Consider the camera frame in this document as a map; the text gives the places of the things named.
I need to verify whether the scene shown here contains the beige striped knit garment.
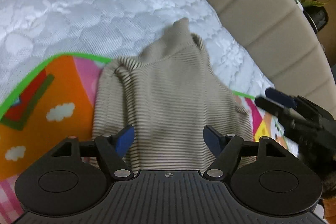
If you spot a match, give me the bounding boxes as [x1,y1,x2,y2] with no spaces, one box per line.
[92,18,253,172]

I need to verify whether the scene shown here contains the beige padded headboard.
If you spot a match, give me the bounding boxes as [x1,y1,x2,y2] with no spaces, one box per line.
[207,0,335,114]

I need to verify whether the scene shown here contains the colourful cartoon play mat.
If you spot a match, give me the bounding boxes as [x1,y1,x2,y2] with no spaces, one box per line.
[0,52,302,224]

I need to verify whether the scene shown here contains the white quilted mattress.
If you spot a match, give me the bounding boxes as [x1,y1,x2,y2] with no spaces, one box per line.
[1,0,272,112]

